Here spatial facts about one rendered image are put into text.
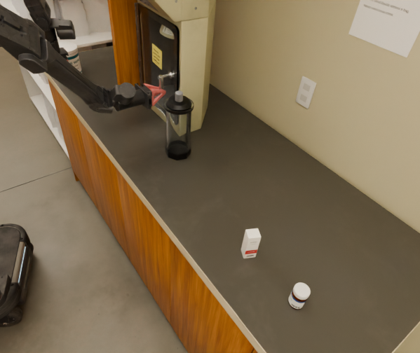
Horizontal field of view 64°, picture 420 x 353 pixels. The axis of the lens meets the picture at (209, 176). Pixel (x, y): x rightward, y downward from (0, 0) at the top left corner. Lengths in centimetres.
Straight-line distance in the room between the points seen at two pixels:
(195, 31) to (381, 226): 93
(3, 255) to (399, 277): 180
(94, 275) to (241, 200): 120
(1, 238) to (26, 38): 141
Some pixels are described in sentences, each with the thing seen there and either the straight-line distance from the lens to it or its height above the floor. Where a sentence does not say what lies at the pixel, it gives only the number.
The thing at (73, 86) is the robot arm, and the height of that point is 128.
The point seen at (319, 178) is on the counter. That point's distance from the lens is 136.
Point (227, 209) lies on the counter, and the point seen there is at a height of 94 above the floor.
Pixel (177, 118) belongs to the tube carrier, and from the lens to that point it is 121.
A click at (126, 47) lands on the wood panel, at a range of 159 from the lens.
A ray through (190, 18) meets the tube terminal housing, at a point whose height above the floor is 142.
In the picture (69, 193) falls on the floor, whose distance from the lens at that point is 261.
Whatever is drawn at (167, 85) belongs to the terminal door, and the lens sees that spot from 139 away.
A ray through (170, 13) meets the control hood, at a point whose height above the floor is 144.
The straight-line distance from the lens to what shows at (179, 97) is 120.
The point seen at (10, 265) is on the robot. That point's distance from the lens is 202.
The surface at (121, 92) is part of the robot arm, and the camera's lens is 119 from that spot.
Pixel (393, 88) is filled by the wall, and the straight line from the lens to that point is 124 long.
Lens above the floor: 179
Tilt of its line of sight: 43 degrees down
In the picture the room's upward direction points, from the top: 6 degrees clockwise
